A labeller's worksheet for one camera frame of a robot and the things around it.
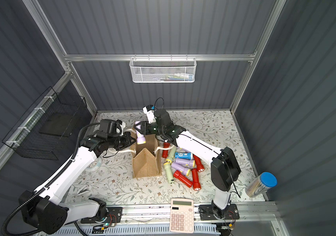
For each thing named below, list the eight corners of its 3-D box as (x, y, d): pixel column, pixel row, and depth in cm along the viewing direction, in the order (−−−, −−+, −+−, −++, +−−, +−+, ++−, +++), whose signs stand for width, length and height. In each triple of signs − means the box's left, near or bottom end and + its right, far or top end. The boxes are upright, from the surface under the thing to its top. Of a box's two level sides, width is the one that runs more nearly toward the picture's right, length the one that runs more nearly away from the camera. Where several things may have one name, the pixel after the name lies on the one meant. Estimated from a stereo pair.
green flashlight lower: (168, 184, 84) (168, 183, 83) (163, 164, 92) (163, 163, 90) (175, 182, 85) (175, 181, 83) (170, 163, 93) (169, 161, 91)
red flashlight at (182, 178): (172, 175, 88) (172, 174, 86) (176, 170, 90) (176, 169, 88) (190, 188, 83) (190, 187, 81) (193, 182, 85) (194, 181, 83)
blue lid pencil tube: (246, 197, 81) (264, 186, 65) (242, 185, 85) (259, 172, 69) (258, 197, 81) (280, 186, 65) (254, 185, 85) (273, 172, 69)
